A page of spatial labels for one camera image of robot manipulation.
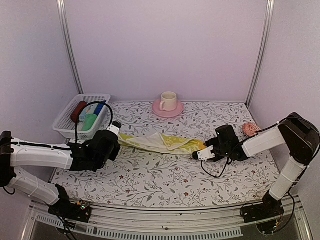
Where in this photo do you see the white plastic basket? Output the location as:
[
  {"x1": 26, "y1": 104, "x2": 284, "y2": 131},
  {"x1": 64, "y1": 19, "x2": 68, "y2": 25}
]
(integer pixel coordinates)
[{"x1": 52, "y1": 93, "x2": 111, "y2": 141}]

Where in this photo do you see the cream ceramic mug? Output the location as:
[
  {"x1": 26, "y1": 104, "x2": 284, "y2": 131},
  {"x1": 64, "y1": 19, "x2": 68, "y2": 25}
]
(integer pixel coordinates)
[{"x1": 159, "y1": 91, "x2": 177, "y2": 112}]

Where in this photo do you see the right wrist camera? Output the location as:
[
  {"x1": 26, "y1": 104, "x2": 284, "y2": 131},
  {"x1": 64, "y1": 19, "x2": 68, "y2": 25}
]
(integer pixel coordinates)
[{"x1": 192, "y1": 145, "x2": 216, "y2": 161}]

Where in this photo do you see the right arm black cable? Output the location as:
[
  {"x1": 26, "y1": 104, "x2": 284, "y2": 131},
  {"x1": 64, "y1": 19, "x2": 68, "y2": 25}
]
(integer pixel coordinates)
[{"x1": 200, "y1": 144, "x2": 241, "y2": 179}]

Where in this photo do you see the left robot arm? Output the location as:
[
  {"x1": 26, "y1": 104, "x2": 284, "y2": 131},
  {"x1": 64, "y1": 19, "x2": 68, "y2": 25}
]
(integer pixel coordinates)
[{"x1": 0, "y1": 125, "x2": 121, "y2": 217}]

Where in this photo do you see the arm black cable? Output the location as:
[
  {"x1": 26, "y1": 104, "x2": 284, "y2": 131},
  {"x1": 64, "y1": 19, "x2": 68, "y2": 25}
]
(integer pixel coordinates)
[
  {"x1": 200, "y1": 144, "x2": 241, "y2": 179},
  {"x1": 74, "y1": 101, "x2": 114, "y2": 145}
]

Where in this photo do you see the right aluminium frame post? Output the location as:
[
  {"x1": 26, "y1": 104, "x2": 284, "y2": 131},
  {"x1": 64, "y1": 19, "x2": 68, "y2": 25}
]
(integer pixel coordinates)
[{"x1": 245, "y1": 0, "x2": 275, "y2": 109}]

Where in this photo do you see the light blue rolled towel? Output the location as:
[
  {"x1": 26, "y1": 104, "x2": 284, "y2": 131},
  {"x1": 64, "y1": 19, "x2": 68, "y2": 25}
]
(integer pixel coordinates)
[{"x1": 78, "y1": 103, "x2": 98, "y2": 122}]

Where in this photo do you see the green microfibre towel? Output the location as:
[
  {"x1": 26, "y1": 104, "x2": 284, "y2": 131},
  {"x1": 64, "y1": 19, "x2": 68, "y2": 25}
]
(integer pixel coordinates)
[{"x1": 81, "y1": 113, "x2": 98, "y2": 132}]

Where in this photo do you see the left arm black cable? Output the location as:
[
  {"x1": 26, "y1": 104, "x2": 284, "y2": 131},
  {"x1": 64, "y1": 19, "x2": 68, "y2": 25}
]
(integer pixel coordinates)
[{"x1": 74, "y1": 101, "x2": 114, "y2": 145}]

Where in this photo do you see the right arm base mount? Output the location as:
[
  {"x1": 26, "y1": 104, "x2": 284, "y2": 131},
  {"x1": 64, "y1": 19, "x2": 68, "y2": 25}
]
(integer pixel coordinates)
[{"x1": 240, "y1": 197, "x2": 285, "y2": 223}]

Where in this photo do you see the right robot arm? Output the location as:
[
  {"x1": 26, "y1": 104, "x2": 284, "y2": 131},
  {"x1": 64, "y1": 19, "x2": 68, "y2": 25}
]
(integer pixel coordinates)
[{"x1": 193, "y1": 112, "x2": 320, "y2": 218}]

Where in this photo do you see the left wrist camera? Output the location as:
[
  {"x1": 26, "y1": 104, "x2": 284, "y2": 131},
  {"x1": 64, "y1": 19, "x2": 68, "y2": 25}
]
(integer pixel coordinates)
[{"x1": 106, "y1": 120, "x2": 122, "y2": 137}]

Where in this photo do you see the pink plate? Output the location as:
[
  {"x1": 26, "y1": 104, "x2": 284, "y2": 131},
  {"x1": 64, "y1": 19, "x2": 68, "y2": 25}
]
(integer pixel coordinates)
[{"x1": 151, "y1": 98, "x2": 185, "y2": 119}]

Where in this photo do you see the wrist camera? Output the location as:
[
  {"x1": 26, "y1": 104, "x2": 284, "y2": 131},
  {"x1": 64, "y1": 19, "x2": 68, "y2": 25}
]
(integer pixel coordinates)
[
  {"x1": 192, "y1": 145, "x2": 216, "y2": 161},
  {"x1": 106, "y1": 120, "x2": 122, "y2": 137}
]

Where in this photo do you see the front aluminium rail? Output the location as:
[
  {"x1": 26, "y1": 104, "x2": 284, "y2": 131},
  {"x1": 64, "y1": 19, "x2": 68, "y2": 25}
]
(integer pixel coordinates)
[{"x1": 21, "y1": 195, "x2": 314, "y2": 240}]

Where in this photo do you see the left aluminium frame post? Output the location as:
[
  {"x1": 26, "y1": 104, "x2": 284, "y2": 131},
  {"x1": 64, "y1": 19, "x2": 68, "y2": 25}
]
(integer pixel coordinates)
[{"x1": 56, "y1": 0, "x2": 84, "y2": 94}]

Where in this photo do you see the aluminium frame post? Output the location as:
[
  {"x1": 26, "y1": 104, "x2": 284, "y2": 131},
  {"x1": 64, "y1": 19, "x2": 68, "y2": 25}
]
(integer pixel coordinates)
[
  {"x1": 56, "y1": 0, "x2": 84, "y2": 94},
  {"x1": 245, "y1": 0, "x2": 275, "y2": 109}
]

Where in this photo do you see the dark red rolled towel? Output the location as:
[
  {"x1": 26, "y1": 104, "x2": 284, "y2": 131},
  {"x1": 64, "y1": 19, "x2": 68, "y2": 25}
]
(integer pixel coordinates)
[{"x1": 70, "y1": 101, "x2": 87, "y2": 123}]

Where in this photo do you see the yellow patterned towel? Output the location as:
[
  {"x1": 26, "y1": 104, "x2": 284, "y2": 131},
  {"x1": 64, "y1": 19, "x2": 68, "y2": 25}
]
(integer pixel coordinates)
[{"x1": 118, "y1": 132, "x2": 206, "y2": 156}]

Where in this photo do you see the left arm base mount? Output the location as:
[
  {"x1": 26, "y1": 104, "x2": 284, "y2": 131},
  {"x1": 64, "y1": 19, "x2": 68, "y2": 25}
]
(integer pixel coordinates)
[{"x1": 48, "y1": 199, "x2": 92, "y2": 223}]

